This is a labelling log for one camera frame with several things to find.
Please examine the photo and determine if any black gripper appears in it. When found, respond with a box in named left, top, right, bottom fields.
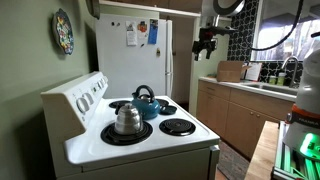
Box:
left=192, top=31, right=219, bottom=62

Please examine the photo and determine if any blue enamel kettle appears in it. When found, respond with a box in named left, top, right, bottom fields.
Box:
left=131, top=84, right=162, bottom=121

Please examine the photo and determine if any silver steel kettle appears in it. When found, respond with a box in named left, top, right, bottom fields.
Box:
left=114, top=102, right=145, bottom=136

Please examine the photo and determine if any white electric stove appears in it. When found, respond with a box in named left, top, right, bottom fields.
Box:
left=40, top=70, right=221, bottom=180

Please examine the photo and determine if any brown cardboard box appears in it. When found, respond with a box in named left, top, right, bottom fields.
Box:
left=216, top=60, right=252, bottom=84

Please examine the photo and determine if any white paper sheet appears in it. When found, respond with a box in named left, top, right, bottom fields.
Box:
left=245, top=62, right=263, bottom=83

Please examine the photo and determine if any blue flyer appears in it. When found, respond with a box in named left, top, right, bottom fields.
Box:
left=147, top=18, right=160, bottom=46

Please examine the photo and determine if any large black coil burner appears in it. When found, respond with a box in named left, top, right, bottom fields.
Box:
left=155, top=98, right=171, bottom=108
left=100, top=120, right=154, bottom=147

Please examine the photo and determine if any teal spoon rest dish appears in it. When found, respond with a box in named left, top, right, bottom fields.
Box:
left=159, top=105, right=178, bottom=116

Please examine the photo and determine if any orange printed paper note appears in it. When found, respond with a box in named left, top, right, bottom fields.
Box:
left=136, top=20, right=150, bottom=38

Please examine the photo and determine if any wooden overhead cabinet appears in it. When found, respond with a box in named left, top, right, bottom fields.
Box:
left=99, top=0, right=204, bottom=19

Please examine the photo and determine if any wooden kitchen base cabinet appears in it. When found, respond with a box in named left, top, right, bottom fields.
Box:
left=195, top=76, right=298, bottom=161

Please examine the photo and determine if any white refrigerator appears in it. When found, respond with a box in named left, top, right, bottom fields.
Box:
left=95, top=12, right=175, bottom=100

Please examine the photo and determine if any white paper note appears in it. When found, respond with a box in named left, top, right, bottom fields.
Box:
left=125, top=20, right=139, bottom=47

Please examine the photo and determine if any kitchen window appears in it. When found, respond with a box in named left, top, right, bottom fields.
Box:
left=250, top=0, right=320, bottom=63

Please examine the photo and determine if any small black coil burner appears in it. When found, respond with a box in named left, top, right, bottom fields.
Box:
left=108, top=99, right=133, bottom=110
left=158, top=117, right=197, bottom=137

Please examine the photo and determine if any steel kitchen sink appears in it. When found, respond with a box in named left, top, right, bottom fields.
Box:
left=245, top=82, right=299, bottom=97

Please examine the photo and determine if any chrome kitchen faucet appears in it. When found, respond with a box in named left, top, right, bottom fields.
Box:
left=281, top=55, right=301, bottom=89

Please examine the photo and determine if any patterned floor rug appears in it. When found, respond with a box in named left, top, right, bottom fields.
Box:
left=216, top=141, right=251, bottom=180

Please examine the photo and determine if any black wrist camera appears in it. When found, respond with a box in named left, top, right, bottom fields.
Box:
left=199, top=26, right=239, bottom=37

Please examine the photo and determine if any green lit robot mount frame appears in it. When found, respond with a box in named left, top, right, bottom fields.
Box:
left=271, top=121, right=320, bottom=180

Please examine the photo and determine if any colourful decorative wall plate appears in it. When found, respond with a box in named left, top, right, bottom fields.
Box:
left=51, top=7, right=75, bottom=56

